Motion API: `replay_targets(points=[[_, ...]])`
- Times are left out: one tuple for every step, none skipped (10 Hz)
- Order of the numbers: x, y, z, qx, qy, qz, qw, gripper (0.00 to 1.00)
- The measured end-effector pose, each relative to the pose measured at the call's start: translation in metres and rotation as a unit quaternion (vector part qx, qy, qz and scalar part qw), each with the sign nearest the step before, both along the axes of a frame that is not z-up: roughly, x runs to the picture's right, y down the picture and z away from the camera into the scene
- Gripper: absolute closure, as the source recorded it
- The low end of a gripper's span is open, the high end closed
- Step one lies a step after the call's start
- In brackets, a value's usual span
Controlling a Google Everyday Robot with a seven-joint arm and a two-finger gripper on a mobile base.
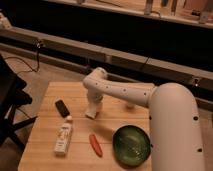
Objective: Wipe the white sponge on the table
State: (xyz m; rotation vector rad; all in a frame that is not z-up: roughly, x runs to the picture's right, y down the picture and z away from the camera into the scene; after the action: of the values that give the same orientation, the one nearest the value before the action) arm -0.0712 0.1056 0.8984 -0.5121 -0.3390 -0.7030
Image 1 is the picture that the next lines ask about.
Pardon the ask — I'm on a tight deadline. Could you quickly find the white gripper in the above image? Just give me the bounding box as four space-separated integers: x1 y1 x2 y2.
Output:
85 92 103 119

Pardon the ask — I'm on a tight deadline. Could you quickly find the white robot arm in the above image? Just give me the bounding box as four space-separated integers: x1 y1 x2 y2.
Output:
83 67 205 171

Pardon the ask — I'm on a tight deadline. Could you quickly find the orange carrot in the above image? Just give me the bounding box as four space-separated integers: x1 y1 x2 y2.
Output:
89 134 103 157

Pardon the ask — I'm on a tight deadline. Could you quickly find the white bottle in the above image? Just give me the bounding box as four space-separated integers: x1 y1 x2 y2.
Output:
54 116 73 156

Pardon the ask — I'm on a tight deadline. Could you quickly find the green bowl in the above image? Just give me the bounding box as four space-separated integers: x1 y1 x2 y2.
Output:
112 125 151 167

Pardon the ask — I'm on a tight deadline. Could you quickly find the black chair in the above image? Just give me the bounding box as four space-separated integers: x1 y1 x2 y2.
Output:
0 54 36 150

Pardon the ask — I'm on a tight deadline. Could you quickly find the long metal rail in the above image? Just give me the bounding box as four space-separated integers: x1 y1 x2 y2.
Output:
0 28 213 101

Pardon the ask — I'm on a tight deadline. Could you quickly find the black cable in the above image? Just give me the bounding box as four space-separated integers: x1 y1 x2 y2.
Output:
3 41 43 74

